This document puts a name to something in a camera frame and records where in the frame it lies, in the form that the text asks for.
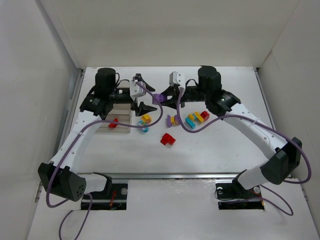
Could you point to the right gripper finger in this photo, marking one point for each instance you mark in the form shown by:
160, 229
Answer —
170, 103
170, 91

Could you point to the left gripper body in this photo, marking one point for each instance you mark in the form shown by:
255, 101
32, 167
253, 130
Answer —
135, 99

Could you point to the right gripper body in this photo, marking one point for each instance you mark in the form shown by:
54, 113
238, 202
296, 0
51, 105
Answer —
180, 95

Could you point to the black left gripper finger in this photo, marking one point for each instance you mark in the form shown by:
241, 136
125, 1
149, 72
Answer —
139, 78
145, 109

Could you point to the yellow curved lego brick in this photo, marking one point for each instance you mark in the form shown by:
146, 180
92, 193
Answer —
147, 119

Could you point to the purple paw lego brick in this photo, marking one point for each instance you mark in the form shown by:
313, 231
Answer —
158, 97

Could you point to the teal frog lego brick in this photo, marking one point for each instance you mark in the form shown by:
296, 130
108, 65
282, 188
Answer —
143, 126

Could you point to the purple yellow lego cluster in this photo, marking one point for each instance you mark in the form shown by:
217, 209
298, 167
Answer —
172, 120

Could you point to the red curved lego brick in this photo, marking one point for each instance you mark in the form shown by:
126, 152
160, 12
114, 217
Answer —
114, 124

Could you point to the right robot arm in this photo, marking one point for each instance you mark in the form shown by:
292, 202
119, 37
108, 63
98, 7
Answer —
282, 154

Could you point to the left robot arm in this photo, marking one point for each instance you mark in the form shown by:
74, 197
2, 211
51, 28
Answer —
59, 177

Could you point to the stacked yellow teal lego cluster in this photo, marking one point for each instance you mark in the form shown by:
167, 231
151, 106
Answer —
195, 118

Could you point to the red flat lego plate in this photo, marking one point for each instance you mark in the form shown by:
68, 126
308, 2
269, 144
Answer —
167, 139

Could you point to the clear bin nearest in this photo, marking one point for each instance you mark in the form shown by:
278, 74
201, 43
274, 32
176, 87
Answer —
118, 129

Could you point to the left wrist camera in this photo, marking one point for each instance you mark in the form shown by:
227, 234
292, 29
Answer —
135, 90

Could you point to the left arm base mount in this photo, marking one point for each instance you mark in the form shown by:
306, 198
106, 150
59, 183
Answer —
115, 200

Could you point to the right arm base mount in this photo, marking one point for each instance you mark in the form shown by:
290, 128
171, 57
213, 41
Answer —
231, 197

